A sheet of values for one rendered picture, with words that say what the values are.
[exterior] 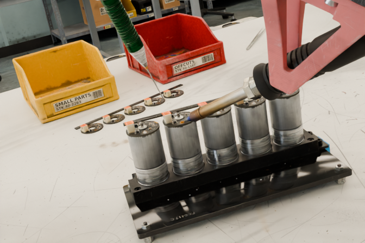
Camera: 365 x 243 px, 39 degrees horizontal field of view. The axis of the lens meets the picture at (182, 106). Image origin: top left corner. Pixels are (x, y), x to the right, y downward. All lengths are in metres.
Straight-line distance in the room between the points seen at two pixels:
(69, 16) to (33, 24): 0.33
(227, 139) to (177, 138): 0.04
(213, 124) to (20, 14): 4.45
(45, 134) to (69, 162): 0.09
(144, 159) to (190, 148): 0.03
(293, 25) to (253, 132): 0.10
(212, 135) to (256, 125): 0.03
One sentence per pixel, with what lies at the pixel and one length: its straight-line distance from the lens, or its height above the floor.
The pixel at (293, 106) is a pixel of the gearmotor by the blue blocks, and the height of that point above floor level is 0.80.
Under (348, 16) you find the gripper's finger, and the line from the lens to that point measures 0.27.
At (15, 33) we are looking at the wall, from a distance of 4.80.
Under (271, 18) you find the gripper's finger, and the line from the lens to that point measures 0.29.
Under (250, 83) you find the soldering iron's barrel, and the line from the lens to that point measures 0.33.
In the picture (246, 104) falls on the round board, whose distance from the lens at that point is 0.38.
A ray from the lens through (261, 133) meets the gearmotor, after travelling 0.39.
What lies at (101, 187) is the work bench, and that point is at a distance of 0.44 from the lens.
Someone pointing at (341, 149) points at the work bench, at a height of 0.75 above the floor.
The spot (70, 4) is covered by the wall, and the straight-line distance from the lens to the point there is 4.86.
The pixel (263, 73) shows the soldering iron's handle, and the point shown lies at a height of 0.85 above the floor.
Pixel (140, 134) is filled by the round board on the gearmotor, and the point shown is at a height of 0.81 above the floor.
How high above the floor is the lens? 0.96
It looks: 21 degrees down
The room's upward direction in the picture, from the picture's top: 11 degrees counter-clockwise
